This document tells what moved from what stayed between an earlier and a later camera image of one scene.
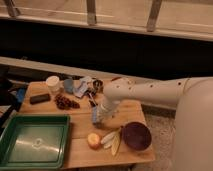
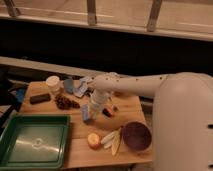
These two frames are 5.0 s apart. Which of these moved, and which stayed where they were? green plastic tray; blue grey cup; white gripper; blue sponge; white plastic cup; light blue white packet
Moved: white gripper; blue sponge
Stayed: green plastic tray; blue grey cup; white plastic cup; light blue white packet
